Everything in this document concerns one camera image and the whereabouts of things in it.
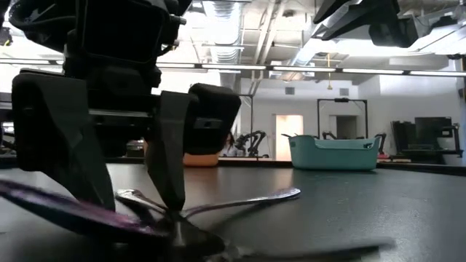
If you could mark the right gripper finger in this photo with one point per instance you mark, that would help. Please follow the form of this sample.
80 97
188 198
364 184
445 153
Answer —
338 9
364 18

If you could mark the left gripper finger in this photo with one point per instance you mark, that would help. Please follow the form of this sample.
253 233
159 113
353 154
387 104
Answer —
51 123
171 153

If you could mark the iridescent spoon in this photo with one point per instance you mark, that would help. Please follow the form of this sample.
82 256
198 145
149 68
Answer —
73 214
286 135

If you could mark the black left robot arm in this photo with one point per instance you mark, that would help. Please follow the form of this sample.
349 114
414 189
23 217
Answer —
36 22

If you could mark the background black robot arm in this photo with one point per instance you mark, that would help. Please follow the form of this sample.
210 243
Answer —
255 140
382 140
329 135

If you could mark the orange plastic bin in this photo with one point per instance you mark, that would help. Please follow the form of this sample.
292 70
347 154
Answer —
202 160

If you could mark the person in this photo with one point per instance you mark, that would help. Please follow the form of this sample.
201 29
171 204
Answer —
230 149

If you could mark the long ceiling light strip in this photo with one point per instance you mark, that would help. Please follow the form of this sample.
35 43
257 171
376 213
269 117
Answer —
302 68

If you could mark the hanging pendant lamp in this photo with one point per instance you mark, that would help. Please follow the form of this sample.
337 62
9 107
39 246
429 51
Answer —
329 86

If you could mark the lit doorway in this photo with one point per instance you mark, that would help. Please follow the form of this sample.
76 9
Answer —
289 138

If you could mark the black desk with monitor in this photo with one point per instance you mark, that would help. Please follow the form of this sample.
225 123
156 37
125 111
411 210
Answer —
433 131

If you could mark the teal plastic bin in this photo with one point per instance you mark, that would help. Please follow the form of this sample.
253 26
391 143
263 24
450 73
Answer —
335 158

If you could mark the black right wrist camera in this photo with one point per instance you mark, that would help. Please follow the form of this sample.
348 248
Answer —
393 32

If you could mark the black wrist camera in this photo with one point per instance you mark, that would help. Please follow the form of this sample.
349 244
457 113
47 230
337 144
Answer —
218 105
393 32

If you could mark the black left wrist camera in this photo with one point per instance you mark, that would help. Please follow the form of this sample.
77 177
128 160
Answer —
218 105

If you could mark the grey wall vent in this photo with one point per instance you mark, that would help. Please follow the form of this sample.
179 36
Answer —
289 90
344 91

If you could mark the black frame stand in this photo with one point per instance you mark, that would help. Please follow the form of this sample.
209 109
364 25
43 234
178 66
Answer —
251 109
342 99

